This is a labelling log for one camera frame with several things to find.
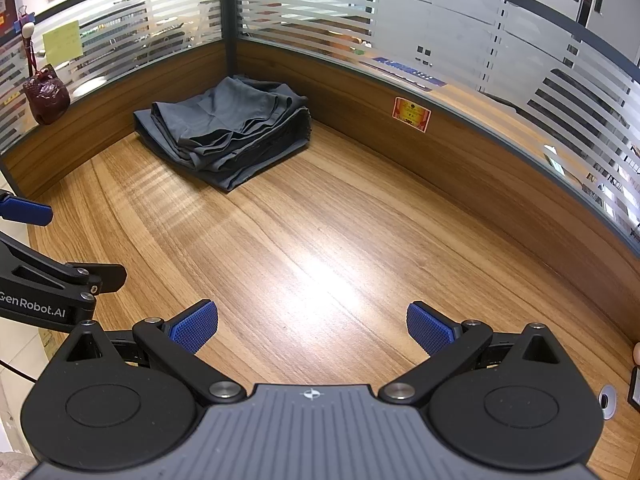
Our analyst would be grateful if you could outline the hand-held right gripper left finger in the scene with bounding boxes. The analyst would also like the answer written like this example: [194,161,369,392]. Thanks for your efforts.
[50,299,247,405]

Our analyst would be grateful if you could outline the person's silvery quilted jacket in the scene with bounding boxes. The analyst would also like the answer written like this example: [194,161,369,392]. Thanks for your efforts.
[0,452,33,480]

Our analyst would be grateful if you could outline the grey pants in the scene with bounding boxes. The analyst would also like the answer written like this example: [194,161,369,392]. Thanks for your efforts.
[132,75,314,192]

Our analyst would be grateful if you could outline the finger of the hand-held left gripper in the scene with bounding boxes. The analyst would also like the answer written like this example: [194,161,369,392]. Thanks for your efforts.
[0,189,54,227]
[0,230,127,302]

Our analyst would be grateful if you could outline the thin dark cable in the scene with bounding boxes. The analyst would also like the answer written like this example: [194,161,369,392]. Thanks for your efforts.
[0,357,37,384]

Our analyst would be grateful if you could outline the red square sticker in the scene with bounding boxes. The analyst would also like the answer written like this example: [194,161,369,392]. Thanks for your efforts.
[391,97,432,134]

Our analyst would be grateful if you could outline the black mesh office chair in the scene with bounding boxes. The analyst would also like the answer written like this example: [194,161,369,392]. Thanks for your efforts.
[517,66,640,133]

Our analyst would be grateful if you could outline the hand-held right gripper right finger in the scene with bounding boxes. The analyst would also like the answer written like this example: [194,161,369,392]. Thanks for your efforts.
[378,301,576,405]

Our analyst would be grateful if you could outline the metal desk cable grommet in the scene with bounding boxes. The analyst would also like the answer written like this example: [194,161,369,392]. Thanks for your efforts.
[598,386,621,419]

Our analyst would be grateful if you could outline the dark grey partition post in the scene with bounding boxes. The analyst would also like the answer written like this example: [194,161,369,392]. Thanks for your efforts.
[218,0,242,92]

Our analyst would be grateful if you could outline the dark red mesh bag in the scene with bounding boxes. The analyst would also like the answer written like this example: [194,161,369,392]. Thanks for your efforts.
[22,65,71,126]

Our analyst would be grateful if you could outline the blue printed sign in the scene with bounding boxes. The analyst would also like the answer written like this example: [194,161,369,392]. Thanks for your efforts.
[372,55,447,92]

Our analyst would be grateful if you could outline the yellow paper note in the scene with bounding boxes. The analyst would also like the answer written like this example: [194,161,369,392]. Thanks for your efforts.
[42,21,84,65]

